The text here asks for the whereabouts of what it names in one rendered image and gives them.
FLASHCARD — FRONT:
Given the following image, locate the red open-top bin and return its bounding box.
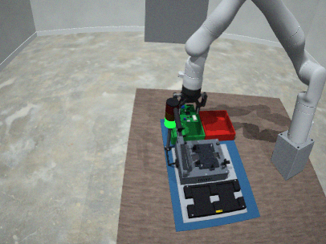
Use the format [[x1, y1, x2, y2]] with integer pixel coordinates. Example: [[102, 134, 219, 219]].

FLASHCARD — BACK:
[[198, 110, 236, 141]]

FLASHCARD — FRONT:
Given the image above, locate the green circuit board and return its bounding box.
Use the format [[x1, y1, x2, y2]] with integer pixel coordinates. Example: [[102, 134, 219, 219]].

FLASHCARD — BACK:
[[180, 104, 198, 123]]

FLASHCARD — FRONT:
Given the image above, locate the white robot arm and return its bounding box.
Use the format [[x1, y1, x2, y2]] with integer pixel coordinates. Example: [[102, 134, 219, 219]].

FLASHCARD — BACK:
[[178, 0, 326, 144]]

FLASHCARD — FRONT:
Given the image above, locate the green open-top bin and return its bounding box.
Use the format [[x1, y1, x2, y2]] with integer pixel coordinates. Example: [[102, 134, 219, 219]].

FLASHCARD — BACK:
[[170, 114, 205, 144]]

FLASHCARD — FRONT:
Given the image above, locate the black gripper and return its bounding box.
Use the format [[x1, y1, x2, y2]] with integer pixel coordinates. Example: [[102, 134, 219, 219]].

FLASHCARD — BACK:
[[173, 84, 207, 115]]

